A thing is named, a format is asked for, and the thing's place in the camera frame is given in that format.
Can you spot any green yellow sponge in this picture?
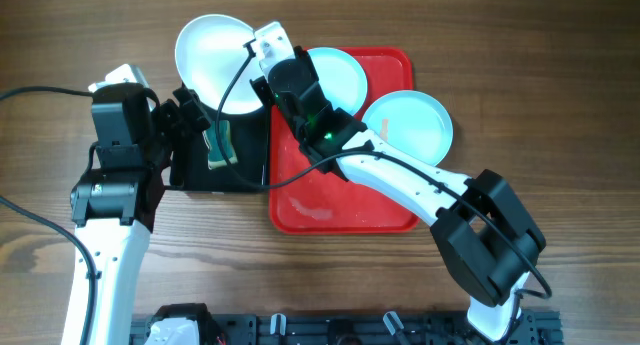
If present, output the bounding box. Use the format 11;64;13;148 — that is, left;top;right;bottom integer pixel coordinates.
203;120;238;170

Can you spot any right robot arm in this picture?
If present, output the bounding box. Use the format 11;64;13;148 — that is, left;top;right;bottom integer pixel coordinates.
248;46;552;342

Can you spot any black rectangular water tray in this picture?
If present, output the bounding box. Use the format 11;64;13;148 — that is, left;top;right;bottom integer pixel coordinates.
169;109;270;193

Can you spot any red plastic tray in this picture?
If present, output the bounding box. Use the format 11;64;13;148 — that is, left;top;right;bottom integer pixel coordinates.
269;47;419;235

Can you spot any light blue plate top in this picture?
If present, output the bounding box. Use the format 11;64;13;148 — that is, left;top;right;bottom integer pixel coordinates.
308;47;368;115

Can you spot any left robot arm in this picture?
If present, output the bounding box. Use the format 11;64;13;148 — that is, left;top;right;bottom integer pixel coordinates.
62;83;211;344

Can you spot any right black cable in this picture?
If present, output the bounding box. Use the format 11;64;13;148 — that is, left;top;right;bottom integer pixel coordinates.
214;40;553;331

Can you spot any light blue plate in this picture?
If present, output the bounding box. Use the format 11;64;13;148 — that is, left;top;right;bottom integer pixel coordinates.
308;47;368;115
362;90;454;166

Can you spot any white plate with stain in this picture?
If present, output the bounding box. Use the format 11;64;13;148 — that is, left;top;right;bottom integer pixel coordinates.
175;14;262;115

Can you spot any left black cable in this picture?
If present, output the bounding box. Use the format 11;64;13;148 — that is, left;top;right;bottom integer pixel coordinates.
0;85;99;345

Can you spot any black cable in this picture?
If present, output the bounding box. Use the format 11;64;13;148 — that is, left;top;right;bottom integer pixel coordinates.
0;85;99;345
214;40;553;331

